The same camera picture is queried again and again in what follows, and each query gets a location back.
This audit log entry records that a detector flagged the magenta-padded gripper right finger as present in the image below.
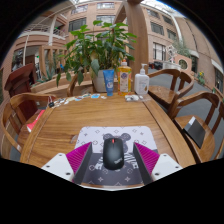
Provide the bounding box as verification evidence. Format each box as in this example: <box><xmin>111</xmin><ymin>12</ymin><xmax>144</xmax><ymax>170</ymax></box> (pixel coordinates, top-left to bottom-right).
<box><xmin>132</xmin><ymin>141</ymin><xmax>184</xmax><ymax>186</ymax></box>

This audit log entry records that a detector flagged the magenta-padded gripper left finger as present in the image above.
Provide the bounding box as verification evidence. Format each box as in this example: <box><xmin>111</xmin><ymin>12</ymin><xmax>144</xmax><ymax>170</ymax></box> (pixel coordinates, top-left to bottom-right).
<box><xmin>40</xmin><ymin>141</ymin><xmax>94</xmax><ymax>185</ymax></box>

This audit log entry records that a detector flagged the black computer mouse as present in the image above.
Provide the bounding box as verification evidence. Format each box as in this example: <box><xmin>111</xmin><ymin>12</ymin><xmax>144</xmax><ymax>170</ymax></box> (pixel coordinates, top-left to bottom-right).
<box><xmin>102</xmin><ymin>137</ymin><xmax>125</xmax><ymax>171</ymax></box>

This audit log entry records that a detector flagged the white and grey mouse pad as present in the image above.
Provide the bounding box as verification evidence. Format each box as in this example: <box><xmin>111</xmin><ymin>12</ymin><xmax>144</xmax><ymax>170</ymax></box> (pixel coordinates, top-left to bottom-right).
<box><xmin>73</xmin><ymin>125</ymin><xmax>159</xmax><ymax>187</ymax></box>

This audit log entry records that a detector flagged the black notebook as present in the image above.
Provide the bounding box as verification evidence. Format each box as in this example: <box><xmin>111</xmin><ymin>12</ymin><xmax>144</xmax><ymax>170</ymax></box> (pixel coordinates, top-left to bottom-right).
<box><xmin>183</xmin><ymin>115</ymin><xmax>207</xmax><ymax>149</ymax></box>

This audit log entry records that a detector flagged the clear wrapped packet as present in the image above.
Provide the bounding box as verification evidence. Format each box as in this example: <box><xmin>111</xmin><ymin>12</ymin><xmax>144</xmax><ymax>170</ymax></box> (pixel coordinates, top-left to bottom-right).
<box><xmin>124</xmin><ymin>94</ymin><xmax>140</xmax><ymax>102</ymax></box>

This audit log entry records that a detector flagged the white pump bottle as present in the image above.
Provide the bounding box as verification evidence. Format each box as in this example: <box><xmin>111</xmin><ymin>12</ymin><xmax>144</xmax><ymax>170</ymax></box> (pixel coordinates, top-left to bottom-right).
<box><xmin>134</xmin><ymin>63</ymin><xmax>150</xmax><ymax>96</ymax></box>

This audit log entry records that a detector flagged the dark red wooden lectern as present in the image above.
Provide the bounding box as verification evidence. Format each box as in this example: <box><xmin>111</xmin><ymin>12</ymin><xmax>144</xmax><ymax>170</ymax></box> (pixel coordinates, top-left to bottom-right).
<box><xmin>3</xmin><ymin>63</ymin><xmax>38</xmax><ymax>121</ymax></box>

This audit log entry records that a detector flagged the spiky green plant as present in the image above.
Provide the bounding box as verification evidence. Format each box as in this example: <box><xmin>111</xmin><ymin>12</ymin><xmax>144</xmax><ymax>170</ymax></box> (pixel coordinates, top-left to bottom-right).
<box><xmin>39</xmin><ymin>63</ymin><xmax>58</xmax><ymax>84</ymax></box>

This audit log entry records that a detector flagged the yellow liquid bottle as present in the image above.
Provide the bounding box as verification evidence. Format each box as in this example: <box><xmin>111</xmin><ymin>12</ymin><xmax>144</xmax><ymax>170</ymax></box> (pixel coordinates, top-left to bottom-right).
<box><xmin>117</xmin><ymin>59</ymin><xmax>133</xmax><ymax>97</ymax></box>

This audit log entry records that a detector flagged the dark parked car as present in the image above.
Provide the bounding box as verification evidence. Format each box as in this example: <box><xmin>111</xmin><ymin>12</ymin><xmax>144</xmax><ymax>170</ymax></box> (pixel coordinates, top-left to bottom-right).
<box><xmin>148</xmin><ymin>60</ymin><xmax>164</xmax><ymax>70</ymax></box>

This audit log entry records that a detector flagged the leafy plant in white pot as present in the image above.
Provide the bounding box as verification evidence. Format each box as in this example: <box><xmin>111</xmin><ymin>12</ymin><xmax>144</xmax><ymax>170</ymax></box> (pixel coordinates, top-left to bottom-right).
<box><xmin>55</xmin><ymin>19</ymin><xmax>138</xmax><ymax>93</ymax></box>

